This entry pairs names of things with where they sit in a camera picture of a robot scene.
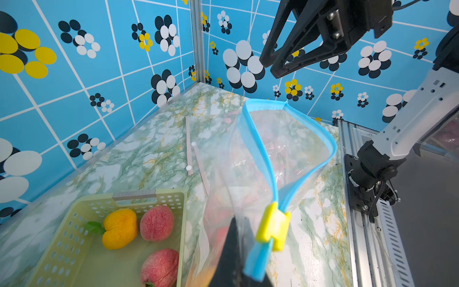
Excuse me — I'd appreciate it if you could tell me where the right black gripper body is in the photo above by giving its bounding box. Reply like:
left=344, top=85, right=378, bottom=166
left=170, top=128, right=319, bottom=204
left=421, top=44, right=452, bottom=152
left=317, top=0, right=393, bottom=54

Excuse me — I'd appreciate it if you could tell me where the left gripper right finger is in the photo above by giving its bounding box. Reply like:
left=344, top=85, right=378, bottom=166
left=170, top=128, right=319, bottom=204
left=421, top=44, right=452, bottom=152
left=243, top=273, right=273, bottom=287

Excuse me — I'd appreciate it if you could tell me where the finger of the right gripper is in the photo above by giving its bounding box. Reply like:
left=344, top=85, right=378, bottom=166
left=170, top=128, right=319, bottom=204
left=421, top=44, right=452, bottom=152
left=270, top=41, right=344, bottom=78
left=260, top=1, right=316, bottom=68

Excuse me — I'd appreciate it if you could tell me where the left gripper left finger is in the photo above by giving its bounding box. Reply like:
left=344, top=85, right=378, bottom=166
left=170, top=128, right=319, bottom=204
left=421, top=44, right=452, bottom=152
left=209, top=217, right=243, bottom=287

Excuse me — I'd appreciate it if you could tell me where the clear zip-top bag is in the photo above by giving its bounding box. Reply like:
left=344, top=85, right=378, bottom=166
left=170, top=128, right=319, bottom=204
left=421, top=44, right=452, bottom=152
left=186, top=99, right=337, bottom=287

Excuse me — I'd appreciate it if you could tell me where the pale green plastic basket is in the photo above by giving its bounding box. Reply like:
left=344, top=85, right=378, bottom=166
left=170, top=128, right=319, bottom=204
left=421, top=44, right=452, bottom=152
left=27, top=189, right=187, bottom=287

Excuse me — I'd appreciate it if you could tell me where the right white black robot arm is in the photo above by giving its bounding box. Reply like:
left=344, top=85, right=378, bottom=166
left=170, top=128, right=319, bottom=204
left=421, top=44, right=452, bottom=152
left=261, top=1, right=459, bottom=191

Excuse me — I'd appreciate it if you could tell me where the pink peach centre back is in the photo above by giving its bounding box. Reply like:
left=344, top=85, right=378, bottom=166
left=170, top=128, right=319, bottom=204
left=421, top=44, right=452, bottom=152
left=141, top=249, right=179, bottom=287

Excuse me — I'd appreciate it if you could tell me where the pink peach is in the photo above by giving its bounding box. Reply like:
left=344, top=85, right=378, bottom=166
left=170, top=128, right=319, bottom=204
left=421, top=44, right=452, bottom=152
left=140, top=206, right=175, bottom=242
left=141, top=249, right=179, bottom=287

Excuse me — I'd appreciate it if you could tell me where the pink peach right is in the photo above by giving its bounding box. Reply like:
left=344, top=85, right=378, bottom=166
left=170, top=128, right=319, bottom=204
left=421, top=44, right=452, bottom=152
left=140, top=206, right=175, bottom=242

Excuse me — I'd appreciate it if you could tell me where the yellow peach with leaf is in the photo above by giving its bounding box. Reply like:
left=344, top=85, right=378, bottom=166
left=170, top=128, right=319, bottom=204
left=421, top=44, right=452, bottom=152
left=85, top=209, right=138, bottom=250

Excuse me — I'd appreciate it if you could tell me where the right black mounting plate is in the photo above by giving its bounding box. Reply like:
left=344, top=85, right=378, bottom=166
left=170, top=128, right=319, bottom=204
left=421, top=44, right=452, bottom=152
left=344, top=154, right=400, bottom=224

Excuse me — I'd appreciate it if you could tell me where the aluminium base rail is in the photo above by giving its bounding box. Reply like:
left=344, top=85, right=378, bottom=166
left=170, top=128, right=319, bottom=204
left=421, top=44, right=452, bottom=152
left=335, top=120, right=414, bottom=287

